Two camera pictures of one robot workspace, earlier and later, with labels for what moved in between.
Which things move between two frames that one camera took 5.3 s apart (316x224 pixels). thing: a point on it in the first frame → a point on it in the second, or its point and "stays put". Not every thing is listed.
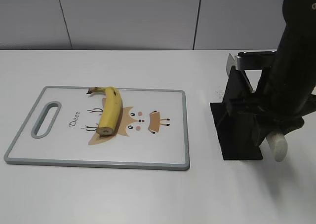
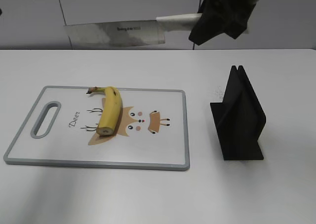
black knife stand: (235, 120) stays put
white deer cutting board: (152, 132) stays put
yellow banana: (111, 113) stays put
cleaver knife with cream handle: (245, 61) → (129, 33)
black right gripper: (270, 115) → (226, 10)
